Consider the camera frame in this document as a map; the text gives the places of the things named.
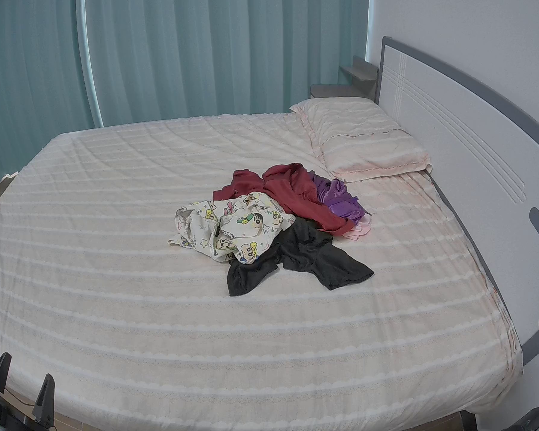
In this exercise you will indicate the black T-shirt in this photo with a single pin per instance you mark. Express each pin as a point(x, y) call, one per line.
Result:
point(310, 254)

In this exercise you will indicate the bed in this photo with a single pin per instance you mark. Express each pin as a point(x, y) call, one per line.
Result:
point(161, 308)

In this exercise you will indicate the pale pink garment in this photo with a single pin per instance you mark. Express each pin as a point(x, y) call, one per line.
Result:
point(359, 230)

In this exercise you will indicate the purple garment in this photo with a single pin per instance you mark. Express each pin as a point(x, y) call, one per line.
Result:
point(337, 198)

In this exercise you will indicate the white printed pyjama top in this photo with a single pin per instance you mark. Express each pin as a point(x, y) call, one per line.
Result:
point(233, 227)

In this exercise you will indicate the pale pink pillow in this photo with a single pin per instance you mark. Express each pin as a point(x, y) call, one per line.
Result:
point(364, 137)

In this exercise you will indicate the dark red garment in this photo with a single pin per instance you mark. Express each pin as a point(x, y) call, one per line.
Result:
point(296, 191)

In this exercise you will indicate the grey bedside table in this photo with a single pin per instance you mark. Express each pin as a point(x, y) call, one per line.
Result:
point(341, 90)

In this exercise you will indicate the blue-green curtain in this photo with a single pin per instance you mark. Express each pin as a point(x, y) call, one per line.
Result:
point(27, 61)
point(229, 38)

